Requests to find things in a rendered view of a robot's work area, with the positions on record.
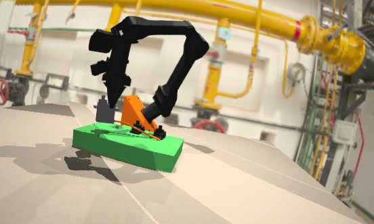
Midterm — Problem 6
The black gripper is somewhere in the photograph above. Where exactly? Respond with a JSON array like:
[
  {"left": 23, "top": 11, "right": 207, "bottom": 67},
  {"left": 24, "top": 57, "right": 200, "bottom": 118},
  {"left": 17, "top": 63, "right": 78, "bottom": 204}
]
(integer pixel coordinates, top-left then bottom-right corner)
[{"left": 102, "top": 54, "right": 131, "bottom": 108}]

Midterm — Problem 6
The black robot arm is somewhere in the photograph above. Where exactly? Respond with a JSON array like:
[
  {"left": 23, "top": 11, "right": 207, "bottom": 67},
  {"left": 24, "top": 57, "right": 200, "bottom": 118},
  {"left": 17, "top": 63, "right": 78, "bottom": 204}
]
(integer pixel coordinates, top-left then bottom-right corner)
[{"left": 88, "top": 16, "right": 209, "bottom": 124}]

